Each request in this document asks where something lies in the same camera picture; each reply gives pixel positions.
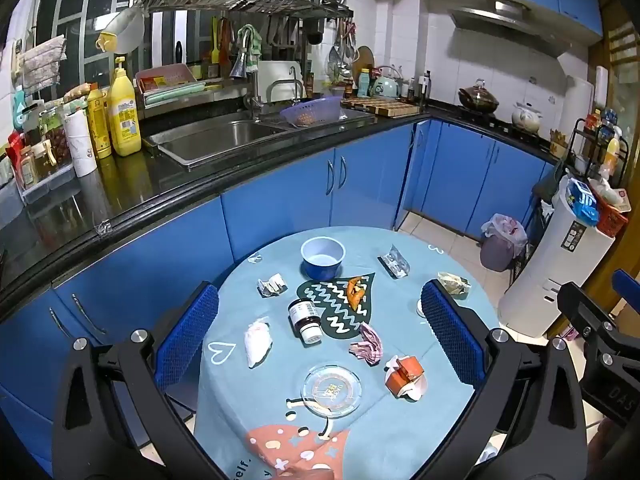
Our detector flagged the silver foil wrapper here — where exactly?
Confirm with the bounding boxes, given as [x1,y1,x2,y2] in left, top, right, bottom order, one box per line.
[377,244,411,279]

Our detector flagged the green and white cloth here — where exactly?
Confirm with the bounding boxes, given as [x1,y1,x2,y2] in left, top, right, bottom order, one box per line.
[236,24,263,58]

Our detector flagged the orange-yellow bottle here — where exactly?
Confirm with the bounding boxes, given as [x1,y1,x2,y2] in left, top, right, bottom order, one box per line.
[86,85,113,160]

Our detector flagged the black kitchen countertop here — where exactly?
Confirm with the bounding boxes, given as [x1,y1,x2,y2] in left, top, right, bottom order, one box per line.
[0,100,566,306]

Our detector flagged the dark condiment bottles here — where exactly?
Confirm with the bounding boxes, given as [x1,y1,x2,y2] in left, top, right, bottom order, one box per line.
[407,71,432,101]

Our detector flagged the teal printed tablecloth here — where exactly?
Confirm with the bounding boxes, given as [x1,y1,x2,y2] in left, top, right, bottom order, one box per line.
[192,226,501,480]

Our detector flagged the mint green kettle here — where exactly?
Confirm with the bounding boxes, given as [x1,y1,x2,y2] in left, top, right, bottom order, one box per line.
[369,66,403,100]

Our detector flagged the grey hanging cloth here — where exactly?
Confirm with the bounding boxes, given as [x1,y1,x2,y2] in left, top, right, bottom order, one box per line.
[20,35,68,93]

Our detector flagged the tall white appliance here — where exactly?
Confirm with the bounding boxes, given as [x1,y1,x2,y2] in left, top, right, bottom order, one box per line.
[498,175,616,338]

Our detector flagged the orange snack wrapper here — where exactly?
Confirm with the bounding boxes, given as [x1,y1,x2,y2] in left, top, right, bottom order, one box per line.
[346,276,370,311]

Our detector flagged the hanging kitchen utensils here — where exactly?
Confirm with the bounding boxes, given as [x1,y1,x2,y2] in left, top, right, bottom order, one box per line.
[327,20,358,78]

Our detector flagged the yellow detergent bottle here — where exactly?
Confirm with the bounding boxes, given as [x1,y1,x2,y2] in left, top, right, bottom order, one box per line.
[107,56,142,157]

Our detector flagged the blue bowl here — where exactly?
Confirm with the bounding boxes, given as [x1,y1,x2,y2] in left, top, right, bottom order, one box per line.
[300,236,347,282]

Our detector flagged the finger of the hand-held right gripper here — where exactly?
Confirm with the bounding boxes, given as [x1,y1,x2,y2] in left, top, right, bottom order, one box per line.
[556,281,622,361]
[612,268,640,311]

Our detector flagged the round wooden board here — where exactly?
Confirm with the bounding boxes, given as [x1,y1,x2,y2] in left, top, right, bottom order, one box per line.
[352,46,375,78]

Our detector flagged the purple plastic basket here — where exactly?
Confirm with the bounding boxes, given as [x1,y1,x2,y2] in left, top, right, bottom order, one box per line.
[279,97,346,128]

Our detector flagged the dark jar with white lid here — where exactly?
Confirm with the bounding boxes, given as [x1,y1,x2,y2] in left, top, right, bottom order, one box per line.
[287,298,322,345]

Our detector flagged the white scoop with yellow handle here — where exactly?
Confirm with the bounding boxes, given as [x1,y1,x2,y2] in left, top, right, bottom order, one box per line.
[95,7,146,53]

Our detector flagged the white paper roll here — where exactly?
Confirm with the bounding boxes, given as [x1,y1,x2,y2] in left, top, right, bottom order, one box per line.
[62,110,98,177]

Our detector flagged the white cutting board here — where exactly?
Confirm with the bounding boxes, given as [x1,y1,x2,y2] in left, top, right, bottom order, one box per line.
[257,60,306,103]

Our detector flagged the white tissue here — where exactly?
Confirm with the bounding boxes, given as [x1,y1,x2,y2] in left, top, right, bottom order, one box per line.
[244,319,273,368]

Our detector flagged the crumpled beige wrapper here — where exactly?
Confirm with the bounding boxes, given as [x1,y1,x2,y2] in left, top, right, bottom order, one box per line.
[436,271,473,301]

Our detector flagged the red plastic basket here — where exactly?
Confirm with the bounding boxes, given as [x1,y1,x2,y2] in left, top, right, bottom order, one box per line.
[590,185,630,238]

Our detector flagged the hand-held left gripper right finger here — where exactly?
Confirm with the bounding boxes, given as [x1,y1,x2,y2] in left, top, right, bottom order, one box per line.
[415,280,588,480]

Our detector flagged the stainless steel sink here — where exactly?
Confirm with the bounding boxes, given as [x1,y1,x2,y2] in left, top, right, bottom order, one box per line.
[142,110,376,167]

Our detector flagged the blue packet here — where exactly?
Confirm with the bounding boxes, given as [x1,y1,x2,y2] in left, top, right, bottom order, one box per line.
[566,180,600,226]

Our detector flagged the crumpled white paper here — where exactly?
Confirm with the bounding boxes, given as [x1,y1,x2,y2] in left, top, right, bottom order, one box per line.
[256,274,288,298]

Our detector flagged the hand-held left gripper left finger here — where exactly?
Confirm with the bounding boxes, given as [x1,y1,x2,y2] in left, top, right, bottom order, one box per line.
[51,281,236,480]

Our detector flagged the red snack packet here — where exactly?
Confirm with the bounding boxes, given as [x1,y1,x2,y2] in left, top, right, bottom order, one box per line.
[5,131,26,186]

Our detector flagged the brown clay pot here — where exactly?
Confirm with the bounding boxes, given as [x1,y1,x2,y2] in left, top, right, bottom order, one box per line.
[458,79,501,113]

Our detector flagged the white ceramic pot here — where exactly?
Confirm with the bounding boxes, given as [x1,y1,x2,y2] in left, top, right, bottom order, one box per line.
[511,102,544,133]

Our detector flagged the orange and white carton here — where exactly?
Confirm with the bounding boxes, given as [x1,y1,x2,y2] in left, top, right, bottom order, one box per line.
[384,355,428,402]

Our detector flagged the steel faucet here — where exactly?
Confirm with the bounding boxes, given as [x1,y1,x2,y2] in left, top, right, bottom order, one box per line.
[229,25,263,121]

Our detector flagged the steel range hood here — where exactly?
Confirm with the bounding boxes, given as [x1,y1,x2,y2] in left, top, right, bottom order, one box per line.
[450,0,573,58]

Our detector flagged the blue base cabinets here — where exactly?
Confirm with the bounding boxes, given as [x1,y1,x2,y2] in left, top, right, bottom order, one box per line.
[0,117,556,461]

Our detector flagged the wooden slatted trivet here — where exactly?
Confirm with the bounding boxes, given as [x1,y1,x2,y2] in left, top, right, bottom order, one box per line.
[341,97,421,118]

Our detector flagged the pink storage basket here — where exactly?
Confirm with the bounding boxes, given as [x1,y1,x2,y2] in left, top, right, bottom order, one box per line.
[135,64,208,108]

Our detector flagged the yellow bottle with white cap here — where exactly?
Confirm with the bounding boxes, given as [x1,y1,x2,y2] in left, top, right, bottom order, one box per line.
[602,135,621,168]

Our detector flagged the glass jar with dark fruit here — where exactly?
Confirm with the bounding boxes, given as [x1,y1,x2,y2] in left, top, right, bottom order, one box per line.
[40,110,71,168]

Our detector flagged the purple bin with plastic bag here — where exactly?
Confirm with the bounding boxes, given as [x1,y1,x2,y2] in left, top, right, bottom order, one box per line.
[480,213,529,273]

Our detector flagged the crumpled pink wrapper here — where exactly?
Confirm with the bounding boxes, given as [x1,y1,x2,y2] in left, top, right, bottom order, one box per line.
[348,322,383,365]

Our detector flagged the black wire shelf rack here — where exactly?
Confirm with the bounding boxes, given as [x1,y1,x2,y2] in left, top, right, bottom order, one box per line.
[570,117,628,186]

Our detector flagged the clear glass ashtray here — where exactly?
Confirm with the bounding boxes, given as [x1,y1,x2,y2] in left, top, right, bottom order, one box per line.
[300,364,363,418]

